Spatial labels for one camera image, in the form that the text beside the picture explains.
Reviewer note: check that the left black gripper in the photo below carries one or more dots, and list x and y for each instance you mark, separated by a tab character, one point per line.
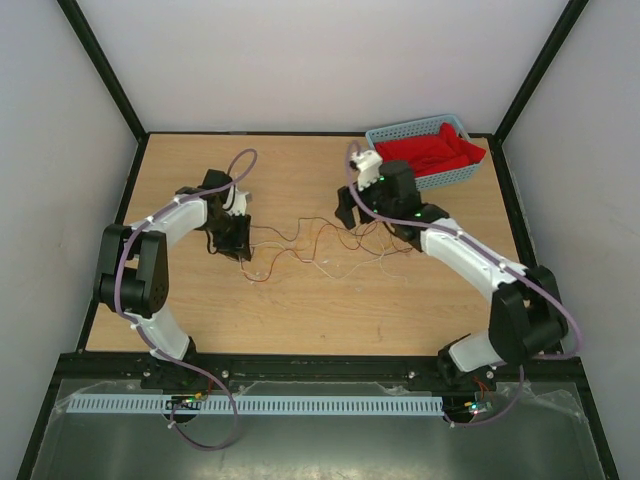
238	245

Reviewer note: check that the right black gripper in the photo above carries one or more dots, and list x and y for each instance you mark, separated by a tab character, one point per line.
344	210

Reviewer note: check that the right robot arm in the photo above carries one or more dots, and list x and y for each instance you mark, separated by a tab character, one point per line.
526	316

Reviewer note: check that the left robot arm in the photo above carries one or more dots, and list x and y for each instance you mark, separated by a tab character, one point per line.
132	274

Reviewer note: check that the red cloth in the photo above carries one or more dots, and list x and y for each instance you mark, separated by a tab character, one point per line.
430	152

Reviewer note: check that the light blue plastic basket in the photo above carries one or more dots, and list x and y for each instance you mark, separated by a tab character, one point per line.
422	155

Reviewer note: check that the left green circuit board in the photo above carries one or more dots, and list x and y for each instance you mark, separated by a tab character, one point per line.
183	402

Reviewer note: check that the green circuit board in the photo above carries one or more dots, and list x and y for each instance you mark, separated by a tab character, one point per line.
183	402
478	407

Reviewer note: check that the right green circuit board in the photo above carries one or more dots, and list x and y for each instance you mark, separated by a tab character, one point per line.
478	407

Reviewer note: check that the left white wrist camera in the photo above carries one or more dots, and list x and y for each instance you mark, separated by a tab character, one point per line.
238	203

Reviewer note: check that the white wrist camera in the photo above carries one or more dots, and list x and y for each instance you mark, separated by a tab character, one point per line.
238	203
367	163

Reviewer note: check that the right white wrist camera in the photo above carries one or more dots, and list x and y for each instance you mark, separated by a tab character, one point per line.
367	163

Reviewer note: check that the light blue slotted cable duct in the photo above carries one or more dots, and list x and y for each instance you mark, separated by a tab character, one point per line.
263	405

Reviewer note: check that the black aluminium frame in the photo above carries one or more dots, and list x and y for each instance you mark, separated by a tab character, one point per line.
543	371

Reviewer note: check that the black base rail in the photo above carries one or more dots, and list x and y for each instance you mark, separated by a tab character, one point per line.
417	373

